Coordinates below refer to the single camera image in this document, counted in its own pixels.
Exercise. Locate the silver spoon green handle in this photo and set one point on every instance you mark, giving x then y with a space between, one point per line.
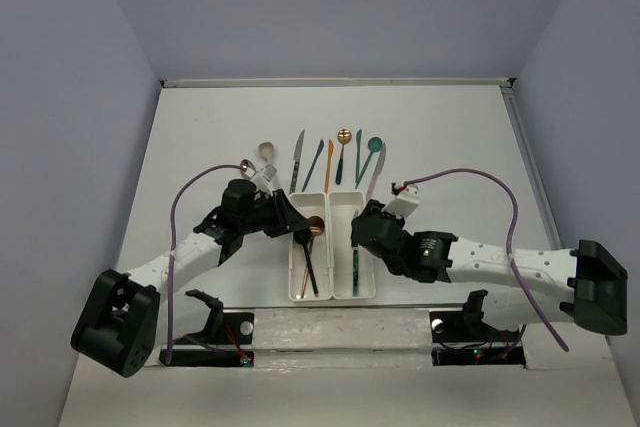
247 169

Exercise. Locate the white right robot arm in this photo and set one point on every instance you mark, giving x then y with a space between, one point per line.
586 285

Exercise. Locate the copper metal spoon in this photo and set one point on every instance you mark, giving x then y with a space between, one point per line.
317 229

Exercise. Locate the gold spoon green handle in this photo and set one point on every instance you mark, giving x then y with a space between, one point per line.
344 137

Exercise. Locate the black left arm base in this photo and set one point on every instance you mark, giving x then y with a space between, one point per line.
222 340

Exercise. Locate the steel knife dark handle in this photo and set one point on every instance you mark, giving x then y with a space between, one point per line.
296 161

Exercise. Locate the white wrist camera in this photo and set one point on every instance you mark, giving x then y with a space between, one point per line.
266 179
405 201

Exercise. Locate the steel knife pink handle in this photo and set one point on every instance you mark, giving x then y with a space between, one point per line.
376 173

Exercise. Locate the orange plastic knife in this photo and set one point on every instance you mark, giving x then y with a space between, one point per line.
327 177

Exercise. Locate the dark blue plastic knife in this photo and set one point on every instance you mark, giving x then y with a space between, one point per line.
317 154

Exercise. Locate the teal plastic spoon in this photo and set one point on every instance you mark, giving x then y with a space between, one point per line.
374 146

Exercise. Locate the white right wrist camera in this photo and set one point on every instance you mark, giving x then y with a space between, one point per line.
405 201

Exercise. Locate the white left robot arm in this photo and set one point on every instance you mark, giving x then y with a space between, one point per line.
127 315

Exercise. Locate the steel knife green handle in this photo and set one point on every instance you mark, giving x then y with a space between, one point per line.
355 260

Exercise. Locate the beige plastic spoon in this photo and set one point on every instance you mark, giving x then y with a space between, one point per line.
266 152

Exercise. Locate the white left utensil tray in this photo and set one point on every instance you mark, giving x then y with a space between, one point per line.
300 285

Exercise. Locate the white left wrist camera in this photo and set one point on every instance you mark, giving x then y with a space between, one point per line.
266 179

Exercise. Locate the white right utensil tray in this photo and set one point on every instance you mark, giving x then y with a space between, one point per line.
341 209

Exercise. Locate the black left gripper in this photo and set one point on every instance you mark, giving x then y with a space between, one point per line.
285 217

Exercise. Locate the black silicone spoon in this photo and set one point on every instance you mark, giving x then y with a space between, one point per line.
302 237

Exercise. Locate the white utensil tray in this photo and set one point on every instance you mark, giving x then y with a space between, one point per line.
300 285
341 209

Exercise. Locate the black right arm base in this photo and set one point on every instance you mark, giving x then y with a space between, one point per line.
462 338

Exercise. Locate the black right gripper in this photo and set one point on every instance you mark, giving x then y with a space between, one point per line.
375 207

